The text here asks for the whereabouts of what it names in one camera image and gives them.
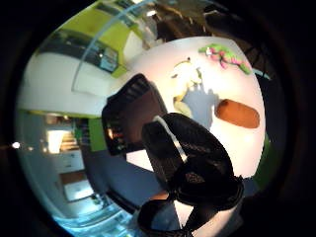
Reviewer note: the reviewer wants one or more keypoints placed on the brown bread loaf toy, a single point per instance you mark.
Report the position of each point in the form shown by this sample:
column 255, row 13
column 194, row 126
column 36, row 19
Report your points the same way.
column 237, row 113

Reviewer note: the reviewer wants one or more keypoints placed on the black plastic basket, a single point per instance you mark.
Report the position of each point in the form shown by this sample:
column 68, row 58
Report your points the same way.
column 138, row 112

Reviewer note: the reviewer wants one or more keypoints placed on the green and pink soft toy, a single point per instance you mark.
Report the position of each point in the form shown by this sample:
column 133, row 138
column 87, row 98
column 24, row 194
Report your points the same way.
column 225, row 54

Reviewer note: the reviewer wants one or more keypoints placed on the white drawer cabinet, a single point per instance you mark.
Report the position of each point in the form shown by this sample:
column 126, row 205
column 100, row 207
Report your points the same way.
column 70, row 161

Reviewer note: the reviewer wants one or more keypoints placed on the black office chair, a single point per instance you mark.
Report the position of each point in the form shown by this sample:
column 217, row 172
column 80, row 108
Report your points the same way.
column 222, row 19

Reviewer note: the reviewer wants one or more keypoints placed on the glass partition panel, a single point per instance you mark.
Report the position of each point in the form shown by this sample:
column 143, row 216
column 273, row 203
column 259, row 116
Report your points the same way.
column 98, row 49

